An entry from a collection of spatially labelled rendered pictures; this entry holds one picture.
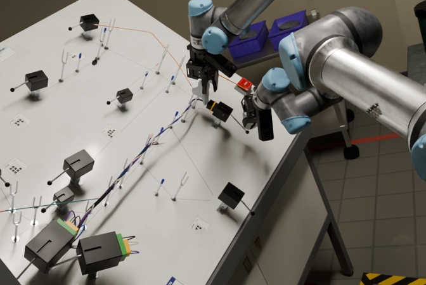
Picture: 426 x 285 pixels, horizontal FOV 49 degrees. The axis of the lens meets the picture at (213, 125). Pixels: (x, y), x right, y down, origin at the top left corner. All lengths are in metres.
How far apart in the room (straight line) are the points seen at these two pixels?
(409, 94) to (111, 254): 0.76
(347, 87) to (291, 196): 1.05
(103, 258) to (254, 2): 0.74
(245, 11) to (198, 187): 0.59
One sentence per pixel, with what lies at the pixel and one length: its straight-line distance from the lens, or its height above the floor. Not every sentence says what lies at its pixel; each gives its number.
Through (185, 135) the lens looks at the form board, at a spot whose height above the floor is 1.11.
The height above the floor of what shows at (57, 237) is 1.24.
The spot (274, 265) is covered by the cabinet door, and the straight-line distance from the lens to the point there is 1.74.
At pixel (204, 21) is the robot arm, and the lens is 1.44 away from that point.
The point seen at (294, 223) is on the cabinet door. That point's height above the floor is 0.59.
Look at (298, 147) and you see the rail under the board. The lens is 1.83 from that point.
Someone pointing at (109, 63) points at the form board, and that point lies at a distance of 1.76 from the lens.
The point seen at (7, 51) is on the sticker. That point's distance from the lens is 1.73.
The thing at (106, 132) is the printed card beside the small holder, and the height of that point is 1.26.
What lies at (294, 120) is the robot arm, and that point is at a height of 1.15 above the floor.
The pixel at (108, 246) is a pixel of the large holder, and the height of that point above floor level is 1.16.
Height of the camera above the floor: 1.75
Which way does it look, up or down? 23 degrees down
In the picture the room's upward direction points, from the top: 25 degrees counter-clockwise
